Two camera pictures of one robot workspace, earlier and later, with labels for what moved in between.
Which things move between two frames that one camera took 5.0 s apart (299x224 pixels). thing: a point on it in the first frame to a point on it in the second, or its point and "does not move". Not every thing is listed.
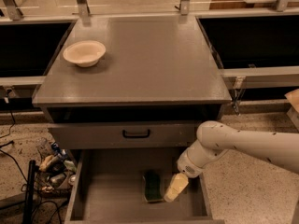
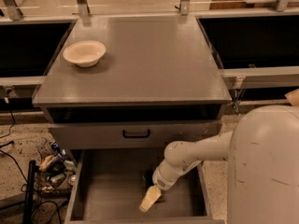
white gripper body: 188,164 to 161,180
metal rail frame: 11,10 does not move
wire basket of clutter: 56,172 does not move
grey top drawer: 123,135 does not move
